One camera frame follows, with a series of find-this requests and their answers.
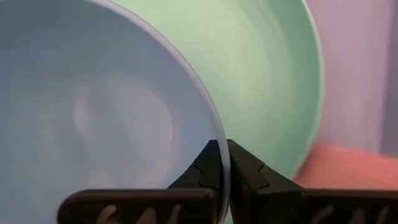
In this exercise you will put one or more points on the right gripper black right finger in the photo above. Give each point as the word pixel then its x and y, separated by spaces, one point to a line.
pixel 280 205

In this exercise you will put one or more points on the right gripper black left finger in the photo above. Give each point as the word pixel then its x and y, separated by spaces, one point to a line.
pixel 186 205

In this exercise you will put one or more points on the blue plastic bowl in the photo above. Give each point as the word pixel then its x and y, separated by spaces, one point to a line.
pixel 93 93

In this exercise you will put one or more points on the teal round plate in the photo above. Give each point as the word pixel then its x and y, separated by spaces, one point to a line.
pixel 248 62

